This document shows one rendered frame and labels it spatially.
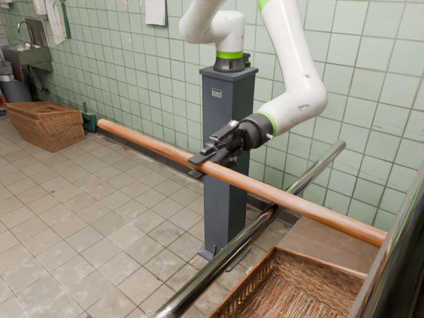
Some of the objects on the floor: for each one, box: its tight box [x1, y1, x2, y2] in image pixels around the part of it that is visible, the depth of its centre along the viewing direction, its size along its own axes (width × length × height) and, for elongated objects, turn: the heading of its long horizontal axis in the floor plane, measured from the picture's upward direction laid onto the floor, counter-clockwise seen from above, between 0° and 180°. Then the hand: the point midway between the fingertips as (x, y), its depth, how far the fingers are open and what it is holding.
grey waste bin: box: [0, 66, 35, 109], centre depth 420 cm, size 37×37×55 cm
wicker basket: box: [10, 119, 85, 153], centre depth 342 cm, size 49×56×28 cm
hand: (202, 163), depth 74 cm, fingers closed on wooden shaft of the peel, 3 cm apart
